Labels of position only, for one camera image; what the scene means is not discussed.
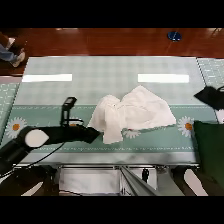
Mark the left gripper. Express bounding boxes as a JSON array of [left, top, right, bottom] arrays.
[[75, 125, 102, 145]]

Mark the white shirt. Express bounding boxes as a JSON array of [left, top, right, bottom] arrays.
[[87, 85, 177, 145]]

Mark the round blue floor disc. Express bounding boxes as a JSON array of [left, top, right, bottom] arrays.
[[167, 31, 183, 42]]

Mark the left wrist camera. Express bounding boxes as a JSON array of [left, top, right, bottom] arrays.
[[60, 96, 78, 127]]

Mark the black cable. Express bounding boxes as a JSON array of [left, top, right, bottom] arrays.
[[14, 142, 66, 168]]

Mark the silver frame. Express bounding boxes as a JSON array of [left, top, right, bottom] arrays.
[[13, 161, 201, 197]]

